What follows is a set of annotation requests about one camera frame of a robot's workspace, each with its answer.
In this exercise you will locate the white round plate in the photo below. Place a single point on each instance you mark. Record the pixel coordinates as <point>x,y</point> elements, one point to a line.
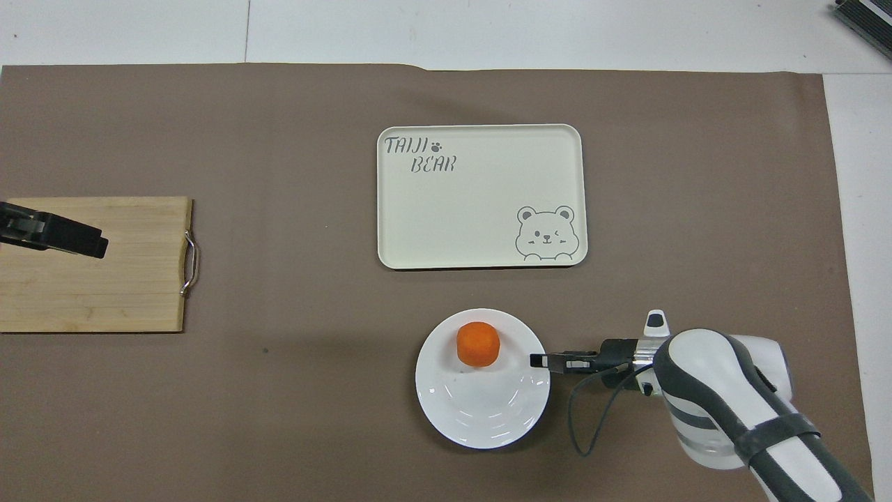
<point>481,411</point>

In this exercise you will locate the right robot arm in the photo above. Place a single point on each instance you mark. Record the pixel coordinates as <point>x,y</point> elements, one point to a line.
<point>725,390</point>

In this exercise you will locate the cream tray with bear print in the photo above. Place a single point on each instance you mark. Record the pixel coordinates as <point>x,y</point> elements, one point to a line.
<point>481,202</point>

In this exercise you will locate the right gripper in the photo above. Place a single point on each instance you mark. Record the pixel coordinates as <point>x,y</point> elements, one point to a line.
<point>617,354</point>

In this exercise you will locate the dark striped object corner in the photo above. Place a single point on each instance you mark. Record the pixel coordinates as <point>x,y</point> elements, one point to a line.
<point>867,17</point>

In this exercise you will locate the orange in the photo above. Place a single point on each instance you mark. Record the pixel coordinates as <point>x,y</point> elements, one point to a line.
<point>478,344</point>

